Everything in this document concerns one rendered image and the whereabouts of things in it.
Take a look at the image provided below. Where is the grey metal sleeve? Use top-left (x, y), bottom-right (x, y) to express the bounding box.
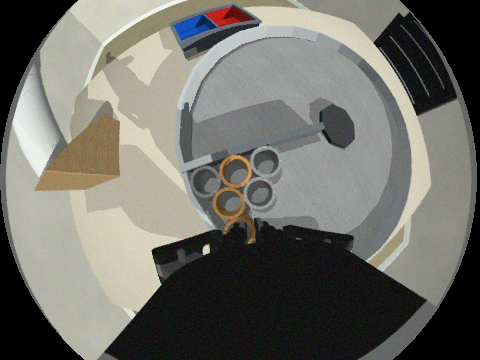
top-left (250, 146), bottom-right (282, 178)
top-left (190, 165), bottom-right (224, 198)
top-left (243, 177), bottom-right (276, 210)

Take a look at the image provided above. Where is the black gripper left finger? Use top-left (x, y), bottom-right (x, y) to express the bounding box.
top-left (152, 221), bottom-right (248, 284)

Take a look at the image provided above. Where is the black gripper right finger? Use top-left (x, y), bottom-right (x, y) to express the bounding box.
top-left (254, 218), bottom-right (354, 252)

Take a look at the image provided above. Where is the bronze bushing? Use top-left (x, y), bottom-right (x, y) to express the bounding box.
top-left (219, 155), bottom-right (252, 188)
top-left (213, 187), bottom-right (245, 219)
top-left (224, 213), bottom-right (256, 244)

